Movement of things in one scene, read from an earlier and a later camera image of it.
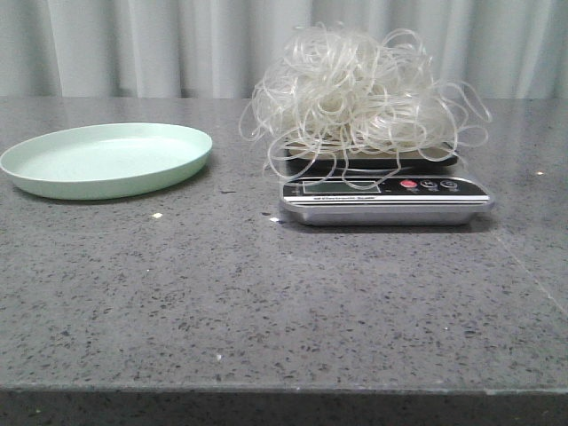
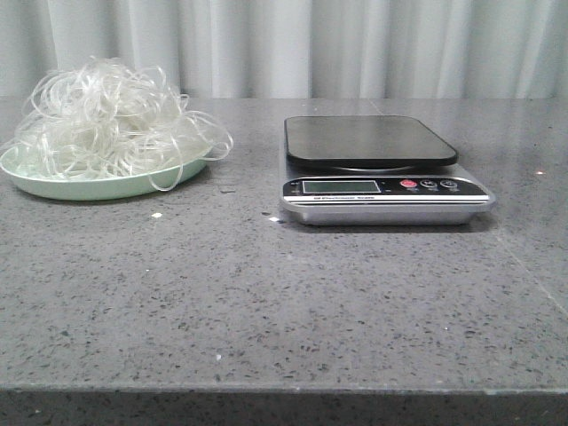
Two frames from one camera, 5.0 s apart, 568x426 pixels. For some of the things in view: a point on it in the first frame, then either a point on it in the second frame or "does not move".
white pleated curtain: (216, 49) does not move
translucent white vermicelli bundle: (346, 106) to (110, 119)
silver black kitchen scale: (379, 182) does not move
